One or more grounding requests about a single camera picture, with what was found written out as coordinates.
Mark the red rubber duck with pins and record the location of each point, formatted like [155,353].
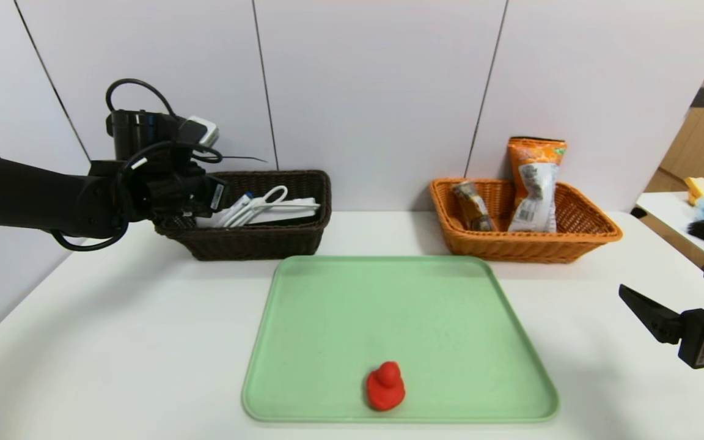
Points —
[385,388]

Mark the orange wicker basket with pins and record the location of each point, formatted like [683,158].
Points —
[511,247]

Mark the dark brown wicker basket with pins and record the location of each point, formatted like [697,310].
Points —
[254,244]

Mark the green plastic tray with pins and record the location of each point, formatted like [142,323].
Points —
[437,330]

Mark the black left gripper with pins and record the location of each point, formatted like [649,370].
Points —
[216,195]

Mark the orange snack bag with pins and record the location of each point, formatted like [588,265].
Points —
[535,183]

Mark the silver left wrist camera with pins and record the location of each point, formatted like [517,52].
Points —
[202,131]

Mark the blue whiteboard marker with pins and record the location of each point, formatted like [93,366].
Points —
[239,206]

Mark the brown snack bar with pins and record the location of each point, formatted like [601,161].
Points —
[473,205]

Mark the white side table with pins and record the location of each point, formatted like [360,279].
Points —
[663,214]

